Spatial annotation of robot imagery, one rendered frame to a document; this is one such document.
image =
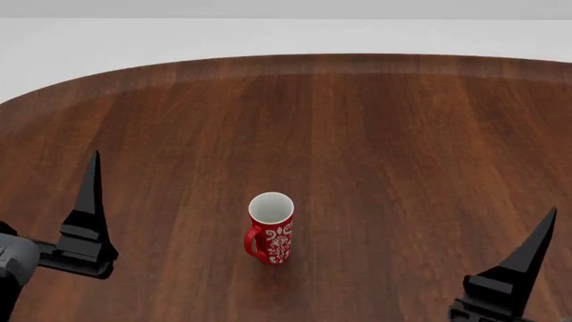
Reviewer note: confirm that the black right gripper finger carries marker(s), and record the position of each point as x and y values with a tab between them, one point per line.
509	278

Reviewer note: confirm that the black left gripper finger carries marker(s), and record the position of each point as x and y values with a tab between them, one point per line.
89	221

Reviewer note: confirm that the red mug with white pattern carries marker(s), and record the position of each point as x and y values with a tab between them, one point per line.
277	241

